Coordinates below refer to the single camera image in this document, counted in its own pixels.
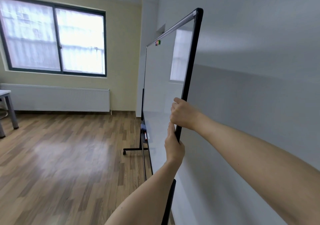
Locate person's right hand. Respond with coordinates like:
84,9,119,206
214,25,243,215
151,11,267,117
170,97,203,132

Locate person's left hand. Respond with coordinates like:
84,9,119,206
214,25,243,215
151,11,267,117
164,122,185,163

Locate black-framed whiteboard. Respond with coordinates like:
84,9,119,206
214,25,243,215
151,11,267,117
141,8,203,183

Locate person's left forearm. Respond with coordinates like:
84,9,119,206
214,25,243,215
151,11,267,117
105,157,184,225

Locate person's right forearm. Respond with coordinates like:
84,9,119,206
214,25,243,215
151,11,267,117
194,112,320,225

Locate whiteboard marker tray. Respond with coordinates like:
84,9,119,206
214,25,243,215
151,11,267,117
140,119,150,145

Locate black rolling whiteboard stand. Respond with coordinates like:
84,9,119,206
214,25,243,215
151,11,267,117
123,88,176,225

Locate white panel radiator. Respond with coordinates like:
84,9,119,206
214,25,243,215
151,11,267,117
0,83,110,113

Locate dark-framed window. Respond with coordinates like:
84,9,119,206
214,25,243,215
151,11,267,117
0,0,107,78

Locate white table with grey legs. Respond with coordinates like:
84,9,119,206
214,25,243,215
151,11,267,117
0,90,19,139

